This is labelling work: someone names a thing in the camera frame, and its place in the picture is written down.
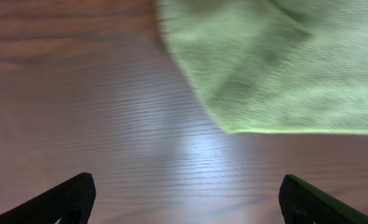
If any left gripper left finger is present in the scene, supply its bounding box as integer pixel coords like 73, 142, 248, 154
0, 172, 96, 224

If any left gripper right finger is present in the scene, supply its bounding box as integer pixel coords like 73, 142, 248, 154
278, 174, 368, 224

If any green microfiber cloth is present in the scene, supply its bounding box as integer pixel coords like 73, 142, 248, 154
158, 0, 368, 134

